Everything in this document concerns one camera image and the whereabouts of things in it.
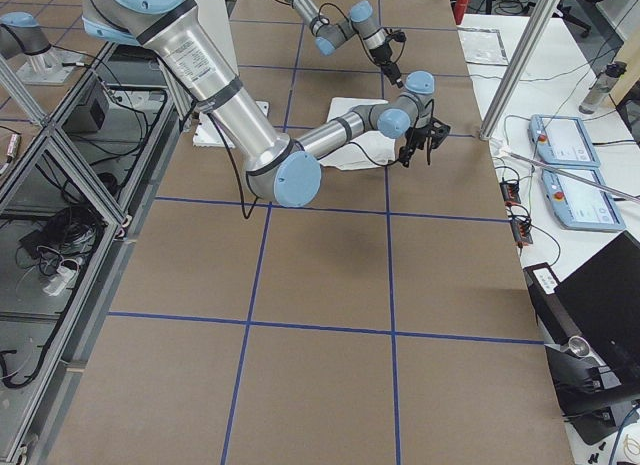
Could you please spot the white long-sleeve printed shirt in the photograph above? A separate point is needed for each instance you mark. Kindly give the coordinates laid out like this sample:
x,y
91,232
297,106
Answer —
x,y
368,150

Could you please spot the right side aluminium frame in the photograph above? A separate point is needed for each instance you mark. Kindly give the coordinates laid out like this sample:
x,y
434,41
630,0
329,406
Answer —
x,y
92,151

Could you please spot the clear plastic document sleeve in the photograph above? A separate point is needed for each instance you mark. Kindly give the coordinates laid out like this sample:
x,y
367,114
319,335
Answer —
x,y
483,46

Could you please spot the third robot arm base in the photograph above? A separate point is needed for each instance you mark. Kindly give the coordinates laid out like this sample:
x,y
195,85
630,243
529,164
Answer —
x,y
21,34

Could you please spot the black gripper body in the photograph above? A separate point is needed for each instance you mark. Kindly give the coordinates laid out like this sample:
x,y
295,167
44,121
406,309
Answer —
x,y
415,135
384,56

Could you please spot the clear water bottle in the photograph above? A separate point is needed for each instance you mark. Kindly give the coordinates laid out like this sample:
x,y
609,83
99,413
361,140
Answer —
x,y
603,85

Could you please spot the blue teach pendant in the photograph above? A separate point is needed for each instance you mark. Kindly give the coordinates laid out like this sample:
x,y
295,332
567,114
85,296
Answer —
x,y
563,141
581,206

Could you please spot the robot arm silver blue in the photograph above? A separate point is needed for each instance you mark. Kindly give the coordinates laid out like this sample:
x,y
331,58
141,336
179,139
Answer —
x,y
335,20
277,167

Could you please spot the black monitor with stand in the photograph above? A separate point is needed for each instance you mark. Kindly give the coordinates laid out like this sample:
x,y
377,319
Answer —
x,y
592,319

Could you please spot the upper blue teach pendant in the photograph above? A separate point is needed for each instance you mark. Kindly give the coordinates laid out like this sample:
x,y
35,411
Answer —
x,y
563,141

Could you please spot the red black electronics board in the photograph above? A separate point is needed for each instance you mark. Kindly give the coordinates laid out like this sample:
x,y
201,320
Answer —
x,y
510,191

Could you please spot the aluminium frame post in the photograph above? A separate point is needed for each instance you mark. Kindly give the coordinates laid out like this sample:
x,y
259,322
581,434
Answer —
x,y
532,34

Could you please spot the lower blue teach pendant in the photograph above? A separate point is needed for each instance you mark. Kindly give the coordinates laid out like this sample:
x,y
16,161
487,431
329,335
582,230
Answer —
x,y
581,206

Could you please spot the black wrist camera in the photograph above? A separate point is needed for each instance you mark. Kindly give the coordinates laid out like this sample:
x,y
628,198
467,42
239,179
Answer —
x,y
396,35
433,135

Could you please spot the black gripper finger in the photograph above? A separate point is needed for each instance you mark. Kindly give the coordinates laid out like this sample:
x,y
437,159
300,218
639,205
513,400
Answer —
x,y
407,152
393,74

